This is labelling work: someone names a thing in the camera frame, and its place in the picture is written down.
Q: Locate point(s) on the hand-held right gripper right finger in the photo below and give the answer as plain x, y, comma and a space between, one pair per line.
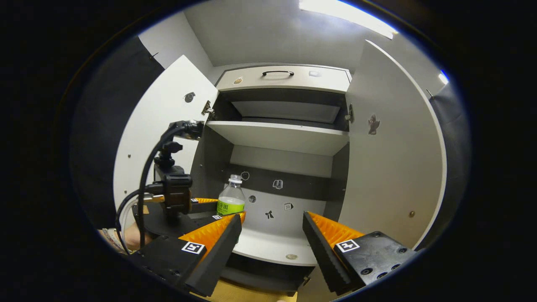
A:
321, 256

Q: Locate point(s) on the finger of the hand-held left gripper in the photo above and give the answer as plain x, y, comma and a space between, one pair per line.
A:
209, 222
205, 207

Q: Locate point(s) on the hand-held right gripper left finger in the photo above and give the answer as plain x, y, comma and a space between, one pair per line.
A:
220, 256

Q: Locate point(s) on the clear bottle green label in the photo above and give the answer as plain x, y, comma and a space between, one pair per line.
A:
230, 197

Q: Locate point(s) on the grey cabinet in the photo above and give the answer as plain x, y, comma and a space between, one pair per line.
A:
277, 167

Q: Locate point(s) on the grey cabinet door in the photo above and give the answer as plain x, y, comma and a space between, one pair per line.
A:
168, 105
390, 167

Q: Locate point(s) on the metal door hinge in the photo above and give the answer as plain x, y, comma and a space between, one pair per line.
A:
349, 113
207, 109

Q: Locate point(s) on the white cabinet shelf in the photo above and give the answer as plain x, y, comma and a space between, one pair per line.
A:
281, 136

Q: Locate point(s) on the grey cabinet drawer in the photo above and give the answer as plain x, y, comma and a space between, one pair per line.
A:
285, 84

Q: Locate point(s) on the small ceiling light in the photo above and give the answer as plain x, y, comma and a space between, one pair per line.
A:
443, 77

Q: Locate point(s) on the long ceiling light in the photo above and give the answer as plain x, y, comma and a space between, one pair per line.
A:
348, 14

